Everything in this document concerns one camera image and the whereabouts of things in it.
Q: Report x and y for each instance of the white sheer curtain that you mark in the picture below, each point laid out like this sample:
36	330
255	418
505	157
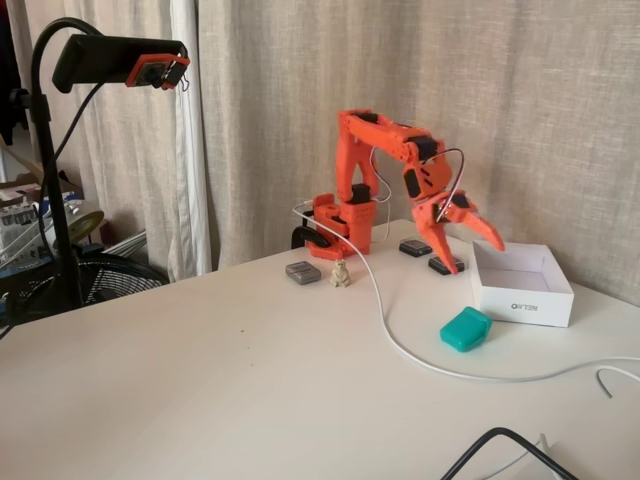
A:
145	150

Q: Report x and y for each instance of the black floor fan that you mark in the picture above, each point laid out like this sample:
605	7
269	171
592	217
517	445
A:
107	280

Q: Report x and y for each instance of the small beige bear figurine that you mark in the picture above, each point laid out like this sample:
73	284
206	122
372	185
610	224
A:
341	274

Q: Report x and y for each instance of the orange framed camera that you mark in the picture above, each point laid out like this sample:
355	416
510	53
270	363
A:
150	72

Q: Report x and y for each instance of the grey plastic case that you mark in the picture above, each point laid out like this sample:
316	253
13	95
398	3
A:
303	273

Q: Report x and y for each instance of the teal green cube case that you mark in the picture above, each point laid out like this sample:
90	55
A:
466	330

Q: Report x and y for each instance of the black clear-lid case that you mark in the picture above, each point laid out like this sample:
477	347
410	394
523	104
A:
416	247
439	265

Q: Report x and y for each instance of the beige linen curtain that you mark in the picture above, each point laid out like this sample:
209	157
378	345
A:
400	60

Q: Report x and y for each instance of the gold metallic lamp shade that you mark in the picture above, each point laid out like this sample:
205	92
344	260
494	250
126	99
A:
82	220

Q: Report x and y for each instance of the black gooseneck camera stand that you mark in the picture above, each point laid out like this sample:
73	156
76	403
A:
55	200

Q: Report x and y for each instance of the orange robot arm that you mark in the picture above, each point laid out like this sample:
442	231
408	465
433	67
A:
350	150

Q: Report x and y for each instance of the white cardboard bin box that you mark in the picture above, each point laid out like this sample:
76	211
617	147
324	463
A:
525	305

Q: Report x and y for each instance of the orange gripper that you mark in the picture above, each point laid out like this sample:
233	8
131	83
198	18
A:
434	218

